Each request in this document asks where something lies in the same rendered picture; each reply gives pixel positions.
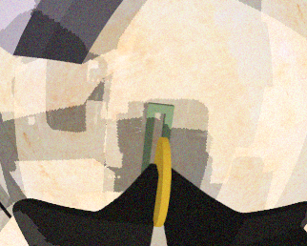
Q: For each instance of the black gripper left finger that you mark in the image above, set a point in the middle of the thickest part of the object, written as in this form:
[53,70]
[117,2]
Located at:
[126,221]

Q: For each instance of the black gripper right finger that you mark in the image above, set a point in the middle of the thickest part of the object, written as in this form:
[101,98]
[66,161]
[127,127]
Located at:
[196,219]

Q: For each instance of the gold coin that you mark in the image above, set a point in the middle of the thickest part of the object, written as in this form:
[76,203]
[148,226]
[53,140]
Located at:
[163,161]

